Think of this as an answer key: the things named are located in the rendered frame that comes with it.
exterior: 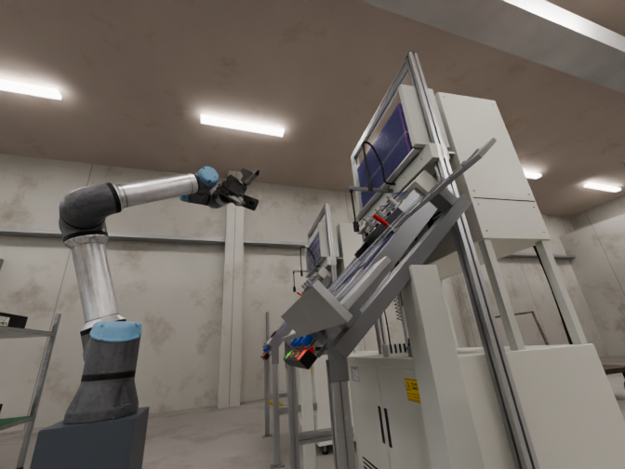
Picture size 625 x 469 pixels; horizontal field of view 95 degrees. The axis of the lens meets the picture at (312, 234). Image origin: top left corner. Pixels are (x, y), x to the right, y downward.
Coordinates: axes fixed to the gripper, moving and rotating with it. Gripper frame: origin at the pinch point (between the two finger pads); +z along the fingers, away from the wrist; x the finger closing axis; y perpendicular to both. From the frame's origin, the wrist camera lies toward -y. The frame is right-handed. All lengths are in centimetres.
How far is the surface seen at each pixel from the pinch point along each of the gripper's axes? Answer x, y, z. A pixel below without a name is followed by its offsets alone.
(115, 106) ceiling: 164, 96, -359
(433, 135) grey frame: 43, -43, 41
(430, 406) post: -49, -24, 65
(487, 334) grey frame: -26, -64, 58
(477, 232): 12, -67, 51
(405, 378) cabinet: -45, -60, 37
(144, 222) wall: 57, -14, -459
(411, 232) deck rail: 0, -43, 40
